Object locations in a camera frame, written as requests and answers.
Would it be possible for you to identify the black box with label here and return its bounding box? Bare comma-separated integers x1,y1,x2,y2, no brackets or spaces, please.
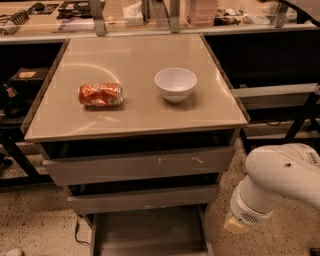
10,67,49,82

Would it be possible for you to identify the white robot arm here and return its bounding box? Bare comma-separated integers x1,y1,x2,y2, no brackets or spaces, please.
224,143,320,234

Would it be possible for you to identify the pink plastic basket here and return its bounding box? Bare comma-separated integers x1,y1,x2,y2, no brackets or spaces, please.
185,0,218,27

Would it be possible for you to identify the grey middle drawer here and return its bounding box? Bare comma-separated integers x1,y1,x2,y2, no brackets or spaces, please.
68,173,219,215

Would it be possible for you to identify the grey drawer cabinet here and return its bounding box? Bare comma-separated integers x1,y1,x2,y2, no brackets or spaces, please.
21,33,251,256

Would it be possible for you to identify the white tissue box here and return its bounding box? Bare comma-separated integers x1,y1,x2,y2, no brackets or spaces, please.
123,1,144,26

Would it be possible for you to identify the white shoe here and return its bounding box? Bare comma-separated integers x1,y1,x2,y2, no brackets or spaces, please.
0,248,24,256

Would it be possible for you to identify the grey bottom drawer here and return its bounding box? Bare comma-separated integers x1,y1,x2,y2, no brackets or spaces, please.
89,206,214,256

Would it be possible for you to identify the grey top drawer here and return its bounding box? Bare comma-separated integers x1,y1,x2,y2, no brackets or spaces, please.
43,144,235,186

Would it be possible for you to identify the black tray on bench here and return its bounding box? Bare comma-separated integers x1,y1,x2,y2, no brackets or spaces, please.
57,0,92,19

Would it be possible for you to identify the grey drawer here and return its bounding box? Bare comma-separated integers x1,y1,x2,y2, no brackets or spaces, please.
68,173,219,215
89,206,214,256
43,144,235,186

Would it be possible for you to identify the white corrugated hose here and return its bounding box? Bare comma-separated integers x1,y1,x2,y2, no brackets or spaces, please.
0,9,31,36

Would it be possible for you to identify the black cable on floor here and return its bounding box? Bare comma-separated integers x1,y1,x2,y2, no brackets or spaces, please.
74,215,92,247

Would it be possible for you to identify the crushed orange soda can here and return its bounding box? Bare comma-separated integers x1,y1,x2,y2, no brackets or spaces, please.
78,83,123,107

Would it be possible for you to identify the white bowl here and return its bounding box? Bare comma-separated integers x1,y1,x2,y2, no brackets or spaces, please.
154,67,198,103

